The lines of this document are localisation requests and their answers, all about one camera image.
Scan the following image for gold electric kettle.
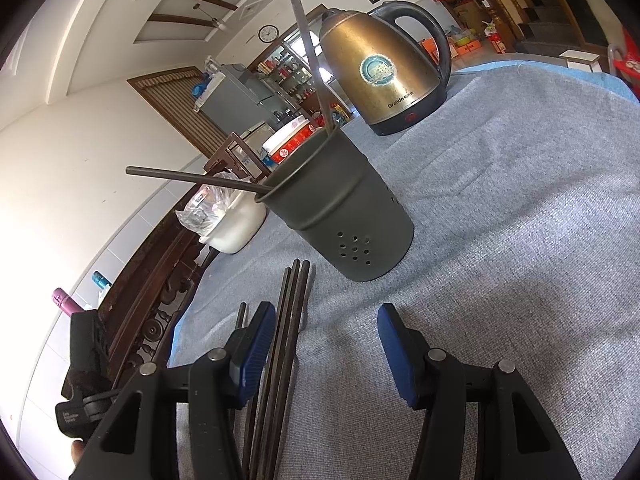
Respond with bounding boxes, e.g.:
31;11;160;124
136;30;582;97
318;1;453;137

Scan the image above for glass cabinet with bottles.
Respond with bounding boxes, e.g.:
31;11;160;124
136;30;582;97
257;42;321;116

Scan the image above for wooden shelf unit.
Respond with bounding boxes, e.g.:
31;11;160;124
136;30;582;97
402;0;531;56

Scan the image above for wooden staircase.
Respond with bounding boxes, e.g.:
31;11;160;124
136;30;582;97
515;0;611;56

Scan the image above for white stool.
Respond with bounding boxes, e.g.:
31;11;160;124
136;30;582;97
559;50;601;75

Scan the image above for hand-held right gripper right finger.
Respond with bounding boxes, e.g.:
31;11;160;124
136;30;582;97
376;302;583;480

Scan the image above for ceiling fan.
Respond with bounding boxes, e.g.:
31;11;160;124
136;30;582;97
192;4;227;29

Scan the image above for red and white bucket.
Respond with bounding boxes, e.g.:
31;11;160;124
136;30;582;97
262;115;326;165

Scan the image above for wooden chair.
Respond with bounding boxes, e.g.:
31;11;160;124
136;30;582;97
205;132;271;183

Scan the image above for grey refrigerator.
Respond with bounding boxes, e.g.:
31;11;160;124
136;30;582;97
197;63;276;133

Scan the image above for pink bottle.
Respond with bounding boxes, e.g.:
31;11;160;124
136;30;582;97
51;287;86;317

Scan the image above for dark green utensil holder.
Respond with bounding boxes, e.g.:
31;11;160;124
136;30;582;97
255;127;416;282

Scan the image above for orange boxes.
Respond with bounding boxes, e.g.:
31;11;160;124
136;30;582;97
420;37;483;58

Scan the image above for blue table cover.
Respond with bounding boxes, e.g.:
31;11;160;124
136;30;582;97
167;59;640;366

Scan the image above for white enamel pot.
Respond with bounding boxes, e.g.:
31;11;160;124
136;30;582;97
199;187;269;255

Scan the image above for carved wooden bench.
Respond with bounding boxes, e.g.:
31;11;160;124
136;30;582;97
97;200;216;376

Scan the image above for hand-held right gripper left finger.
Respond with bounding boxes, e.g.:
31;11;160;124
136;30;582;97
82;301;277;480

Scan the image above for grey table cloth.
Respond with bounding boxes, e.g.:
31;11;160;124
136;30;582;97
167;60;640;480

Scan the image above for wooden door with striped curtain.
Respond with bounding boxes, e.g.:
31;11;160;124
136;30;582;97
126;66;231;161

